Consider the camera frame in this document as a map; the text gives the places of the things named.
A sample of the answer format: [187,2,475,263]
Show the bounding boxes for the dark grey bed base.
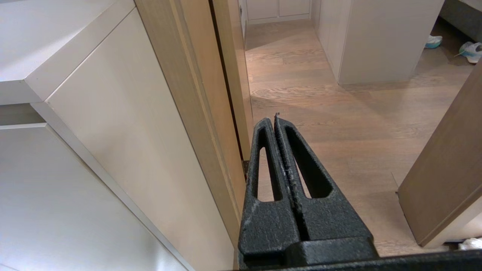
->
[439,0,482,43]

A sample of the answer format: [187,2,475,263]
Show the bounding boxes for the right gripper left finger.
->
[238,117,302,269]

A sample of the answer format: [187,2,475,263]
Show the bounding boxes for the wooden door frame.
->
[134,0,254,247]

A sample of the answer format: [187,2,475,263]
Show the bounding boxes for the white rounded item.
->
[458,237,482,251]

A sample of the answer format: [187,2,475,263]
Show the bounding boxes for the white slippers on floor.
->
[425,35,444,49]

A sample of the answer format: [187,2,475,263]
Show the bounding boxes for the brown wooden door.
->
[397,62,482,248]

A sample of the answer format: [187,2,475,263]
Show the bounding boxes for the white cabinet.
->
[0,0,242,271]

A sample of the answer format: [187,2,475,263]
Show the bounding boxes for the wide white cabinet door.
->
[0,123,191,271]

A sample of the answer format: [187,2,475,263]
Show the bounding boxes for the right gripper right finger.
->
[274,113,379,266]

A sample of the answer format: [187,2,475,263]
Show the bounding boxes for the white teal sneaker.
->
[454,41,482,64]

